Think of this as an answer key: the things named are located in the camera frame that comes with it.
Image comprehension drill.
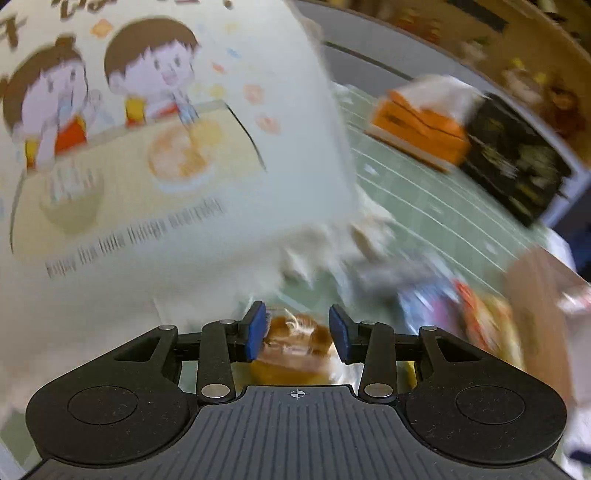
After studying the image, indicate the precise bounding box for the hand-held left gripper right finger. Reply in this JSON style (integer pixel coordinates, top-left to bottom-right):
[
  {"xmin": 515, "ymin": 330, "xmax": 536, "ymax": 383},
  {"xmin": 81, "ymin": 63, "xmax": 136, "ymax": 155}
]
[{"xmin": 328, "ymin": 304, "xmax": 481, "ymax": 402}]

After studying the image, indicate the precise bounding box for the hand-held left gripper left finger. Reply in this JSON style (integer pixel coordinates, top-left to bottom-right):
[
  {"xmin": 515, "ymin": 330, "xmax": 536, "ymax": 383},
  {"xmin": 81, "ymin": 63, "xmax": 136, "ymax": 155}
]
[{"xmin": 113, "ymin": 301, "xmax": 269, "ymax": 402}]

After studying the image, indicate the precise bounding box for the bread bun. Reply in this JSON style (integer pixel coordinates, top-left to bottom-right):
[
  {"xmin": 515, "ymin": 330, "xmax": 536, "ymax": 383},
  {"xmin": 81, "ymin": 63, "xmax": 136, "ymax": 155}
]
[{"xmin": 249, "ymin": 313, "xmax": 340, "ymax": 386}]

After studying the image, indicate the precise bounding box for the red yellow snack packet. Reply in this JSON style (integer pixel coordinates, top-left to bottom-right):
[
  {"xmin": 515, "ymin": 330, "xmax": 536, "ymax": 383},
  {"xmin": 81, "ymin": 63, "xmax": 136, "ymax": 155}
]
[{"xmin": 455, "ymin": 279, "xmax": 525, "ymax": 370}]

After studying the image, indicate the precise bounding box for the brown cardboard box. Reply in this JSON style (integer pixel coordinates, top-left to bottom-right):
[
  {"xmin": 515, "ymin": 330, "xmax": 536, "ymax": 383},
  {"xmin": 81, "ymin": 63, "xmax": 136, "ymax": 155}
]
[{"xmin": 503, "ymin": 248, "xmax": 591, "ymax": 407}]

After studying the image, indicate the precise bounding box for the blue snack packet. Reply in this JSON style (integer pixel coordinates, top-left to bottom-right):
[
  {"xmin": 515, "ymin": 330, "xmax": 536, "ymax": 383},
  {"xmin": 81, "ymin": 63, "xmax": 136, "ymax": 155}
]
[{"xmin": 397, "ymin": 270, "xmax": 465, "ymax": 340}]

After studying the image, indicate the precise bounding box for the green checkered tablecloth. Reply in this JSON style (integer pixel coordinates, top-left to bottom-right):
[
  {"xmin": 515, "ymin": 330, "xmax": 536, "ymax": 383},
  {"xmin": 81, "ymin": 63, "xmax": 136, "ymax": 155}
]
[{"xmin": 157, "ymin": 83, "xmax": 578, "ymax": 388}]

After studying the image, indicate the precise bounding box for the white cartoon printed bag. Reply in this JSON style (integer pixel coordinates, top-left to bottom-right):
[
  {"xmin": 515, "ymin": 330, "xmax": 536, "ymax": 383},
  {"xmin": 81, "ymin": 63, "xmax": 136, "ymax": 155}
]
[{"xmin": 0, "ymin": 0, "xmax": 358, "ymax": 407}]

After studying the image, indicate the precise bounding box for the orange box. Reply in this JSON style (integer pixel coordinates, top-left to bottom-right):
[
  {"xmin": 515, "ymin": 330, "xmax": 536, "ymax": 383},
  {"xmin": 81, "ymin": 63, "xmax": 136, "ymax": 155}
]
[{"xmin": 365, "ymin": 76, "xmax": 485, "ymax": 174}]

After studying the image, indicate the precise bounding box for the black printed box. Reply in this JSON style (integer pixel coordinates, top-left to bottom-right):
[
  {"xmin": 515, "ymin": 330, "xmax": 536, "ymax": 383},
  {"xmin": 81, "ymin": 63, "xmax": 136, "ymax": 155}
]
[{"xmin": 459, "ymin": 92, "xmax": 573, "ymax": 228}]

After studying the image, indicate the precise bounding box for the wooden shelf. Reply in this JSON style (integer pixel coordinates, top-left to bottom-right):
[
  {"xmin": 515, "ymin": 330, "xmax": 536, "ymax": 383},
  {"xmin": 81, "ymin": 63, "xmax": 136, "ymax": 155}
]
[{"xmin": 342, "ymin": 0, "xmax": 591, "ymax": 144}]

